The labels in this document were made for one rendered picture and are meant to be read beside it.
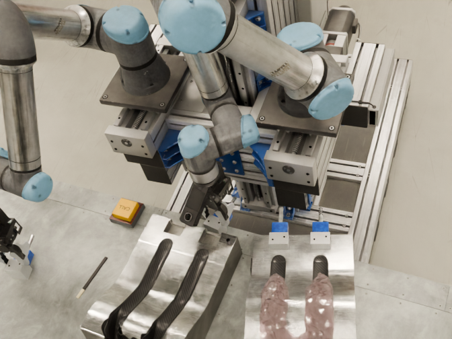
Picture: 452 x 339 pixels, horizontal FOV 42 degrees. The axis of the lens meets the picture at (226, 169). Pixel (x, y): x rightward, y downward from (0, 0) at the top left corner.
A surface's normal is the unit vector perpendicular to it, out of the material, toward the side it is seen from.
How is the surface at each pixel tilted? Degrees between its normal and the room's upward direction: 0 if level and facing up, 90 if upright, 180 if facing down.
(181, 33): 84
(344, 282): 28
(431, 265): 0
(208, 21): 84
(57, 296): 0
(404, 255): 0
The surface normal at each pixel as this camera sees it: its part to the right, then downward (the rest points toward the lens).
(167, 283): -0.18, -0.59
